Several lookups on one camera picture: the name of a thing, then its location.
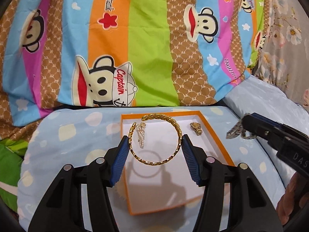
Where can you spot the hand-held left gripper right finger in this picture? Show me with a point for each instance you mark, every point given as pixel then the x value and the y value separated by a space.
pixel 190 159

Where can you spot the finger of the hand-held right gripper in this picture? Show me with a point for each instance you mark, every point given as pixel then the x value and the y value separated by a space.
pixel 256 125
pixel 294 133

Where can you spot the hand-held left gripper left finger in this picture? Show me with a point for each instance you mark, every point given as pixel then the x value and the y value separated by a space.
pixel 119 159

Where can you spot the silver wristwatch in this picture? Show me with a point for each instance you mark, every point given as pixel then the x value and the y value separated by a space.
pixel 233 133

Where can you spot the orange box with white inside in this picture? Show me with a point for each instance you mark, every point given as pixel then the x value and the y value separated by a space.
pixel 154 186

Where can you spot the person's right hand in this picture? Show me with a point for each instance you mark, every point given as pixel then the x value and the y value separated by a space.
pixel 295 198

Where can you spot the pale blue quilt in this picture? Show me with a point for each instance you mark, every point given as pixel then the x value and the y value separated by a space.
pixel 260 96

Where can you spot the light blue printed pillow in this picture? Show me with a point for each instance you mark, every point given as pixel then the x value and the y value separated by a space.
pixel 72 130

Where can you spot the grey floral cloth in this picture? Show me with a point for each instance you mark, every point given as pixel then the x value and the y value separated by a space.
pixel 284 41

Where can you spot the green cloth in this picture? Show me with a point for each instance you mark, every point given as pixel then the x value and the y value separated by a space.
pixel 9 169

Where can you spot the striped cartoon monkey blanket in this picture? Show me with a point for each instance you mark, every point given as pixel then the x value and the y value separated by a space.
pixel 149 41

